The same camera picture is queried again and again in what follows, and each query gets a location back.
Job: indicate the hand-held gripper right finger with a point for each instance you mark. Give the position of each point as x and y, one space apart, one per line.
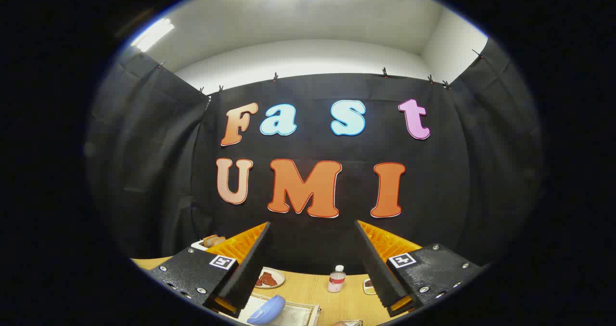
375 268

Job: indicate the ceiling light panel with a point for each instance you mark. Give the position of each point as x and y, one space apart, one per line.
153 33

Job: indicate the white divided dish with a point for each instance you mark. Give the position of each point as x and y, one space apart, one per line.
368 287

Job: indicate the beige plate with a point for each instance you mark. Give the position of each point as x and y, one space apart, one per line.
280 277

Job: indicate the white drip tray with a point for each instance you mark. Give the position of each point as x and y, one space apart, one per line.
298 315

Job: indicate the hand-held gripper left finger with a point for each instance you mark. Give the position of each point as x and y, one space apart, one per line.
250 268

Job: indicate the toast slice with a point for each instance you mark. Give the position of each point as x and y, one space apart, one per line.
219 239
209 241

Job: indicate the cream toaster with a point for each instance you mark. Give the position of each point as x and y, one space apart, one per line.
199 245

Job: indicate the blue plate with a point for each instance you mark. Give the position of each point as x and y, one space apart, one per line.
267 310

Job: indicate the black backdrop cloth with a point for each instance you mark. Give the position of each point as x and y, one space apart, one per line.
313 244

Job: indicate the clear bottle with red label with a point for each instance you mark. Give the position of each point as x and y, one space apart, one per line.
336 281

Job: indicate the row of black cloth clips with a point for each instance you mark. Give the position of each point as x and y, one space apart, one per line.
275 77

